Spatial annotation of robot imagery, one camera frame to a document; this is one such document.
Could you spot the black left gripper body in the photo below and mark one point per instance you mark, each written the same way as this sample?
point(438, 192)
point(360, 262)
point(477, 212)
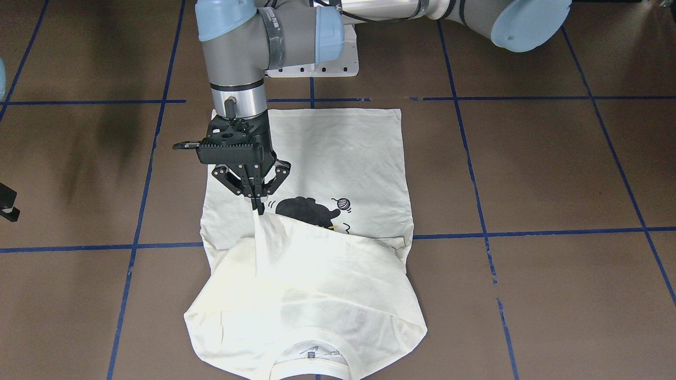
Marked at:
point(265, 138)

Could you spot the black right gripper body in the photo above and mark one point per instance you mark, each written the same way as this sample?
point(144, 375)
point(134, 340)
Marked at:
point(7, 197)

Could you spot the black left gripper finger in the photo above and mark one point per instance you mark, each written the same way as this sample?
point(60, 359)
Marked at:
point(280, 171)
point(236, 185)

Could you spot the cream long-sleeve cat shirt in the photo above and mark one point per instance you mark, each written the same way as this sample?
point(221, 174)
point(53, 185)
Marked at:
point(318, 283)

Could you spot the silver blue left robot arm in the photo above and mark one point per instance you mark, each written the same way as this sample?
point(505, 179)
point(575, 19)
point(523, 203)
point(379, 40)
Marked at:
point(242, 40)

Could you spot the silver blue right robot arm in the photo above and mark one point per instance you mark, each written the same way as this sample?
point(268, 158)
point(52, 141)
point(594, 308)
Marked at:
point(3, 85)

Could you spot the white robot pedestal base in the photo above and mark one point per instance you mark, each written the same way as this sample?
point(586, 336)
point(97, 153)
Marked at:
point(347, 65)

